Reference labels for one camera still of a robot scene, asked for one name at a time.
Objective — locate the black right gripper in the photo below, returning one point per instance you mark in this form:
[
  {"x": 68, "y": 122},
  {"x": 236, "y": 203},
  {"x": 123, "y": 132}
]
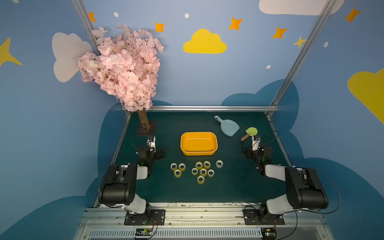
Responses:
[{"x": 249, "y": 151}]

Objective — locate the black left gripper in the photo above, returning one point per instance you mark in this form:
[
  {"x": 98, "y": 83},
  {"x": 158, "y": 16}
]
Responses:
[{"x": 157, "y": 152}]

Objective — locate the transparent tape roll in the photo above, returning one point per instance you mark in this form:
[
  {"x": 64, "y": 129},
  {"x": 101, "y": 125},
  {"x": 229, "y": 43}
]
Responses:
[{"x": 219, "y": 163}]

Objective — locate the yellow plastic storage box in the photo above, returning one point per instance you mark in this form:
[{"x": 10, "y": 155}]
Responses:
[{"x": 199, "y": 143}]

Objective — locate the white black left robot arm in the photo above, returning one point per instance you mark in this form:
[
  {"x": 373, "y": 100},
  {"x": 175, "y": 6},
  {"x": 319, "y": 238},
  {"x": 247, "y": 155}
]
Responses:
[{"x": 118, "y": 186}]

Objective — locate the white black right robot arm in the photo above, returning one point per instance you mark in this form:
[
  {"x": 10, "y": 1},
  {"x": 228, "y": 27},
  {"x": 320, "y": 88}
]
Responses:
[{"x": 304, "y": 189}]

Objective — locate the tape roll left cluster back-left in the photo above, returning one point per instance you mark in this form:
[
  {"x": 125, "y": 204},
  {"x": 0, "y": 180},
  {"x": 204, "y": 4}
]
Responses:
[{"x": 173, "y": 166}]

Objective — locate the tape roll left cluster front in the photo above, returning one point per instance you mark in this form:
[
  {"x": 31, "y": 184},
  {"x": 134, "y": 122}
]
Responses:
[{"x": 177, "y": 173}]

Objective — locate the tape roll left cluster back-right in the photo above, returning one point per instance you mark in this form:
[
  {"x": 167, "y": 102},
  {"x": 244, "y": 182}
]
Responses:
[{"x": 182, "y": 166}]

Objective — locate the light blue plastic dustpan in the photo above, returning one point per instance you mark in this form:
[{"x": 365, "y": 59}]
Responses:
[{"x": 228, "y": 127}]

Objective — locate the aluminium back horizontal bar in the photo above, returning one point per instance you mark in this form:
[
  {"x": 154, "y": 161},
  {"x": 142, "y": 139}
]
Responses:
[{"x": 213, "y": 109}]

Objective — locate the left green circuit board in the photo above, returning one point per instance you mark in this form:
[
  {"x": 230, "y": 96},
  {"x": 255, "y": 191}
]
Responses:
[{"x": 143, "y": 233}]

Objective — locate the green circuit board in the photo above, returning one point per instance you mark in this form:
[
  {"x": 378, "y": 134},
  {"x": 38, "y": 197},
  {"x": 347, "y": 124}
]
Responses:
[
  {"x": 269, "y": 233},
  {"x": 143, "y": 233}
]

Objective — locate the right green circuit board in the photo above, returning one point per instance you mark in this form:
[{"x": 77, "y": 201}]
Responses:
[{"x": 269, "y": 233}]

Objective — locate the pink cherry blossom tree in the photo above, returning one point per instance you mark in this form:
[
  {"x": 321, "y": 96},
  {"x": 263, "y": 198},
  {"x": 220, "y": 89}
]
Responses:
[{"x": 126, "y": 68}]

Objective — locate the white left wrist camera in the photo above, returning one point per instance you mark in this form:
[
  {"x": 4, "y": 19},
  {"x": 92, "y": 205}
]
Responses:
[{"x": 151, "y": 141}]

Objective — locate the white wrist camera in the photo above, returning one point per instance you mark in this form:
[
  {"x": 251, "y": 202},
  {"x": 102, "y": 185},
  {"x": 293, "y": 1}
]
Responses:
[
  {"x": 255, "y": 143},
  {"x": 151, "y": 141}
]

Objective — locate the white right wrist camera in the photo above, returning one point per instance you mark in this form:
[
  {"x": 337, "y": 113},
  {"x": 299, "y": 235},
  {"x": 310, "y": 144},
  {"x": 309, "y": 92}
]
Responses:
[{"x": 255, "y": 143}]

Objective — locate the green spatula wooden handle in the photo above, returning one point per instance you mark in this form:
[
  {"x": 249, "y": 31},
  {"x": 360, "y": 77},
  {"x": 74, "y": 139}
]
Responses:
[{"x": 250, "y": 132}]

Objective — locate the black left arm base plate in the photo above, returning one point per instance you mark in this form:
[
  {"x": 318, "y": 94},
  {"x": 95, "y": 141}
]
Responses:
[{"x": 150, "y": 217}]

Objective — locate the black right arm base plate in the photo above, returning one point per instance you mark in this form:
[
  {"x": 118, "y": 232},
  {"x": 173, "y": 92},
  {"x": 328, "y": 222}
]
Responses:
[{"x": 255, "y": 217}]

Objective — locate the aluminium front rail frame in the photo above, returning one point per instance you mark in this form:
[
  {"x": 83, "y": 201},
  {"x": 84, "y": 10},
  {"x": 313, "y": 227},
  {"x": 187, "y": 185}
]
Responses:
[{"x": 200, "y": 221}]

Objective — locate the aluminium left corner post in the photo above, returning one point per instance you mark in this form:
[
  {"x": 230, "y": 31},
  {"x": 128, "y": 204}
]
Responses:
[{"x": 86, "y": 21}]

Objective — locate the aluminium corner post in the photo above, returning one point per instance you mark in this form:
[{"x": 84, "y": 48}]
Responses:
[
  {"x": 311, "y": 38},
  {"x": 86, "y": 21}
]

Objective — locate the aluminium right corner post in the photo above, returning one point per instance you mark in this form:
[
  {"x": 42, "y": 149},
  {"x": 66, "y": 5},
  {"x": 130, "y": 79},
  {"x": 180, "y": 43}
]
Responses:
[{"x": 311, "y": 38}]

